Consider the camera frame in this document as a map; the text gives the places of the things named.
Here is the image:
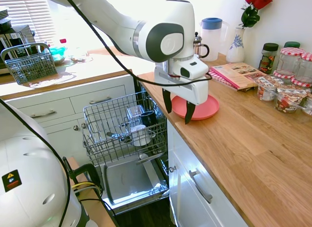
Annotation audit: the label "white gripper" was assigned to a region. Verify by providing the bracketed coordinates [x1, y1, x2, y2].
[154, 66, 210, 125]

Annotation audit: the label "pink plastic plate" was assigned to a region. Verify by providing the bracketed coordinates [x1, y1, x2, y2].
[171, 94, 220, 121]

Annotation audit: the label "open dishwasher door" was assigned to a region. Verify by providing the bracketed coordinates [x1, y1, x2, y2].
[100, 156, 171, 214]

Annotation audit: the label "black mug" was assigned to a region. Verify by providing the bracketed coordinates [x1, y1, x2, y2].
[139, 110, 157, 128]

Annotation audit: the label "clear drinking glass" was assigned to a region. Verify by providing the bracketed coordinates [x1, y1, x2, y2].
[126, 105, 145, 130]

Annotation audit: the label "white mug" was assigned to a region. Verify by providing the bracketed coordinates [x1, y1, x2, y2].
[130, 124, 156, 147]

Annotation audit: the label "red checked book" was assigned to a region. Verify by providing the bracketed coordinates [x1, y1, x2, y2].
[206, 70, 255, 92]

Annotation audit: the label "silver knife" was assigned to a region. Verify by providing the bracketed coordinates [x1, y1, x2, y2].
[136, 152, 167, 165]

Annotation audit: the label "French press coffee maker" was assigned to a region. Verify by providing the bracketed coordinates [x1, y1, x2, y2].
[193, 31, 210, 60]

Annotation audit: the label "cookbook with food photos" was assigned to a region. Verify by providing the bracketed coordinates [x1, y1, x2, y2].
[210, 62, 268, 90]

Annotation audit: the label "silver spoon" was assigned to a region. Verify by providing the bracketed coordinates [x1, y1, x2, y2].
[106, 131, 131, 143]

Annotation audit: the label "clear pitcher blue lid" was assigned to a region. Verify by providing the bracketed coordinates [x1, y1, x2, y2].
[199, 17, 230, 62]

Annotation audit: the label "white vase blue flowers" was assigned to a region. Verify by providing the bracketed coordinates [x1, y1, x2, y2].
[226, 27, 246, 64]

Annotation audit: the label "plastic yoghurt cup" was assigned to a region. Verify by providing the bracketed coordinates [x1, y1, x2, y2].
[254, 75, 285, 102]
[275, 85, 312, 114]
[302, 92, 312, 116]

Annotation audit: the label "spice jar black lid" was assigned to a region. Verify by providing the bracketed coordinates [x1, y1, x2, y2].
[258, 42, 279, 75]

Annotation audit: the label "small jar red checked lid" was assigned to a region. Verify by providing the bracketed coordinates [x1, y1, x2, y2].
[291, 77, 312, 88]
[273, 70, 296, 80]

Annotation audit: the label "black table clamp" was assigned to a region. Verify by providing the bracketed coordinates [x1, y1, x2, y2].
[62, 156, 101, 188]

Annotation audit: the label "glass jar red checked lid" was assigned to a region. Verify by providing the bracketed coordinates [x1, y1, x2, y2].
[295, 52, 312, 84]
[276, 47, 306, 77]

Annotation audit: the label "jar with green lid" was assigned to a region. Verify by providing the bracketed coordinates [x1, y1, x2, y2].
[283, 41, 301, 49]

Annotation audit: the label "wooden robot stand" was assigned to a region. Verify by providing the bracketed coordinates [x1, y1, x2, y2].
[67, 157, 117, 227]

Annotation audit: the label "green bowl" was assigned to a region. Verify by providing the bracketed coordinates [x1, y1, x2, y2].
[49, 46, 68, 66]

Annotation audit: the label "red rose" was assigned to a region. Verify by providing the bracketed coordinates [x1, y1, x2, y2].
[240, 0, 273, 29]

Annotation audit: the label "grey cutlery basket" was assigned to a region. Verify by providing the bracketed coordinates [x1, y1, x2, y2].
[0, 42, 59, 85]

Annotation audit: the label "stainless toaster oven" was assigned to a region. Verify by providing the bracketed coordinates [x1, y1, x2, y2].
[0, 24, 38, 75]

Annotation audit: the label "window blinds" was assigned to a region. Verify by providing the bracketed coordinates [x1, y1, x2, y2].
[0, 0, 54, 42]

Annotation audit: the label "black kitchen appliance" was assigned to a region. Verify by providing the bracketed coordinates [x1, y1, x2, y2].
[0, 9, 12, 34]

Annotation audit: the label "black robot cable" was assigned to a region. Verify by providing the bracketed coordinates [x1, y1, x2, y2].
[0, 0, 213, 227]

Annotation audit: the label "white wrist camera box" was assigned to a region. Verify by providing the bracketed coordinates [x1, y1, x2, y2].
[179, 54, 210, 81]

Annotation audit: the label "wire dishwasher rack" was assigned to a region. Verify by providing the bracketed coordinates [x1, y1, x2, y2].
[82, 91, 169, 167]

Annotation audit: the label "silver drawer handle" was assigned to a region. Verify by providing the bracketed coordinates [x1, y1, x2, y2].
[30, 110, 57, 119]
[88, 97, 112, 105]

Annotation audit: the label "long silver cabinet handle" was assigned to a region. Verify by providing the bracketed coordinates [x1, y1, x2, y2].
[188, 169, 213, 204]

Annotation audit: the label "yellow cable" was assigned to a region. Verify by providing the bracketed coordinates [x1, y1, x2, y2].
[72, 181, 103, 196]

